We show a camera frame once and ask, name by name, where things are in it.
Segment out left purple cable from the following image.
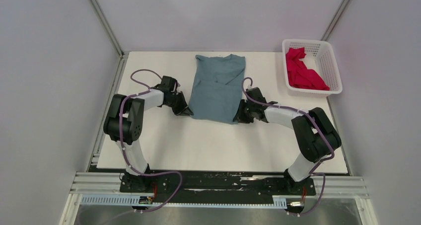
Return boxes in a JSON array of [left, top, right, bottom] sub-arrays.
[[118, 69, 183, 214]]

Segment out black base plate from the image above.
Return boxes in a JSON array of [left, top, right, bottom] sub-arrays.
[[118, 169, 317, 204]]

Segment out corner metal post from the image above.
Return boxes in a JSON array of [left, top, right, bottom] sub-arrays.
[[89, 0, 124, 58], [321, 0, 352, 41]]

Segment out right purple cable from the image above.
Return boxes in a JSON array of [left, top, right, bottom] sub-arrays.
[[241, 77, 336, 217]]

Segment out right corner metal post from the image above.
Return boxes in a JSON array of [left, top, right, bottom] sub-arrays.
[[321, 0, 352, 41]]

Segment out purple cable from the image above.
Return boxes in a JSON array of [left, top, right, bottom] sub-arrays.
[[118, 69, 183, 214], [241, 77, 336, 217]]

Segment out red t-shirt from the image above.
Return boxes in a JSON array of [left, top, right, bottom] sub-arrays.
[[285, 47, 330, 91]]

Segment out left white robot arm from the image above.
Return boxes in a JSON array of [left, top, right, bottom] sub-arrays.
[[103, 76, 193, 192]]

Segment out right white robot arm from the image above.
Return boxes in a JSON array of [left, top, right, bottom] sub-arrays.
[[233, 87, 342, 194]]

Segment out left corner metal post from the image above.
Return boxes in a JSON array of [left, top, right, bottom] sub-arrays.
[[89, 0, 124, 58]]

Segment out white plastic basket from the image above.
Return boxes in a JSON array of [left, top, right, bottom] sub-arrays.
[[282, 39, 343, 97]]

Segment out slotted cable duct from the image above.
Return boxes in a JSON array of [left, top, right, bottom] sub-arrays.
[[80, 194, 287, 209]]

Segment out teal blue t-shirt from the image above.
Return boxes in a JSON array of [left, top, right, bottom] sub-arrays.
[[189, 54, 246, 125]]

